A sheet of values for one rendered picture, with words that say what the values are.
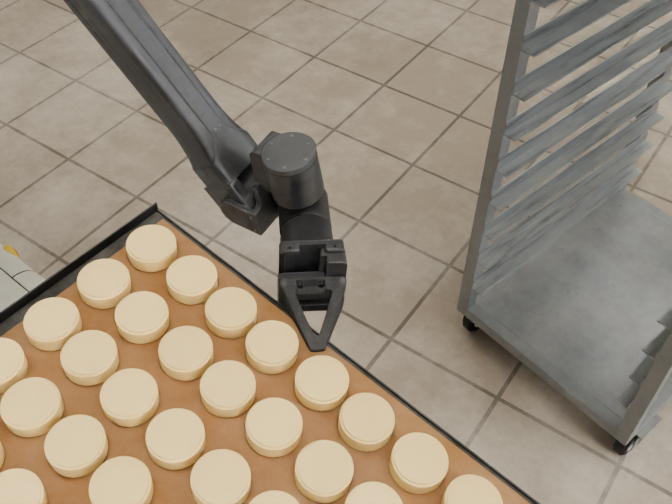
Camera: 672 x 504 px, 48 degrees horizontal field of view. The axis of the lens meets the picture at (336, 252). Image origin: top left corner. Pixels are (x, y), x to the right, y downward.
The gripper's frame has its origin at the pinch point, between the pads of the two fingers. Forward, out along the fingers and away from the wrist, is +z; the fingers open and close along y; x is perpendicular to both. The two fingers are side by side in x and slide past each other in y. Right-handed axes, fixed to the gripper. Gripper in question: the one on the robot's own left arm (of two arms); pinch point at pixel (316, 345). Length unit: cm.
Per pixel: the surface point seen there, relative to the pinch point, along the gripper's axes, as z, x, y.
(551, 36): -67, -46, 12
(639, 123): -93, -90, 56
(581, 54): -74, -57, 21
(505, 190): -64, -46, 47
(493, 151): -63, -41, 35
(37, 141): -150, 73, 111
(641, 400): -25, -69, 66
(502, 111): -64, -40, 26
